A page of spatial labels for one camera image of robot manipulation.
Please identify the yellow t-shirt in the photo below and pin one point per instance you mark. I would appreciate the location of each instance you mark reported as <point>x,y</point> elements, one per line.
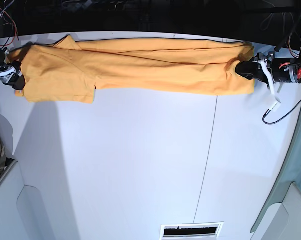
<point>72,70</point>

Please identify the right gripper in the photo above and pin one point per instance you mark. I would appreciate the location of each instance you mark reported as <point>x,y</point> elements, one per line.
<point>17,81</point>

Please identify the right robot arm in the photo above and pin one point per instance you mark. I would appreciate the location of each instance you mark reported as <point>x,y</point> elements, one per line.
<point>10,39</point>

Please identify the white bin left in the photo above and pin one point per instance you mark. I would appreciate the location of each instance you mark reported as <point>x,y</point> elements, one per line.
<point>36,205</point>

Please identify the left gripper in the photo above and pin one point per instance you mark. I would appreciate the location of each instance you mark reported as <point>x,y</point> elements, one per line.
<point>283,70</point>

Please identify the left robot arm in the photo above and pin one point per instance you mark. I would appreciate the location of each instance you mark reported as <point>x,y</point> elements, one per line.
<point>284,48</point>

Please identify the white bin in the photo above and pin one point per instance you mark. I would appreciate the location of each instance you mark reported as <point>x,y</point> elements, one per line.
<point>36,205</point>
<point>282,221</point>

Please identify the white bin right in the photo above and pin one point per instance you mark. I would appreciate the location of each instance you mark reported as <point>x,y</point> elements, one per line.
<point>282,221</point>

